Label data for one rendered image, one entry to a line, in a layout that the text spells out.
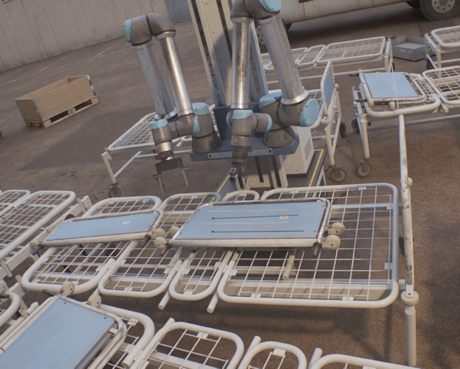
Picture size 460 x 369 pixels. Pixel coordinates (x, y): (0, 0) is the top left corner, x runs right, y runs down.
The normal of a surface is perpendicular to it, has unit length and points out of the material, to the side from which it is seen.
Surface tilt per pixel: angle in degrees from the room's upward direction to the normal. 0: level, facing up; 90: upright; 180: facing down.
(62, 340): 8
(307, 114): 95
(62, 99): 90
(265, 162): 90
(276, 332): 0
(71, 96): 90
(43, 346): 8
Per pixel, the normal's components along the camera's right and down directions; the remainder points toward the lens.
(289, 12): -0.12, 0.63
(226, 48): -0.32, 0.51
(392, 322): -0.23, -0.86
